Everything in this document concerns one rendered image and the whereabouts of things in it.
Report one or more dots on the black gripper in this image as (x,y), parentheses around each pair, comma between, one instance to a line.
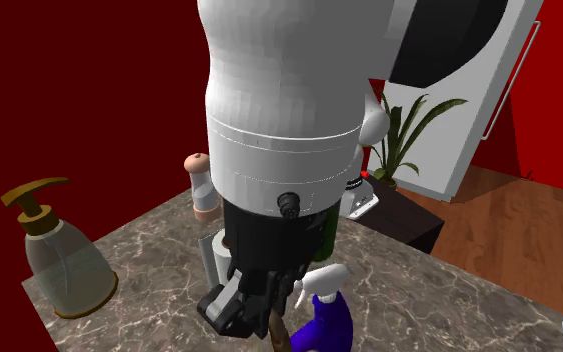
(271,244)

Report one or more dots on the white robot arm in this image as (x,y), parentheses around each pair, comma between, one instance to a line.
(281,97)

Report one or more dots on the blue spray bottle white trigger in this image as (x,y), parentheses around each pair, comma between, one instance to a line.
(327,322)

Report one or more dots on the dark green bottle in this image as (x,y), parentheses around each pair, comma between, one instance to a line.
(330,239)

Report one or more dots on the clear grinder with wooden top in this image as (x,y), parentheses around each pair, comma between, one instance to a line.
(204,192)

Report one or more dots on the clear soap dispenser gold pump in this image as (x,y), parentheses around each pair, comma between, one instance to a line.
(69,273)

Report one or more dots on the green potted plant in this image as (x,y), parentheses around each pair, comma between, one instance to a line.
(398,141)

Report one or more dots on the white refrigerator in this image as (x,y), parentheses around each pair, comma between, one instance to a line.
(449,146)

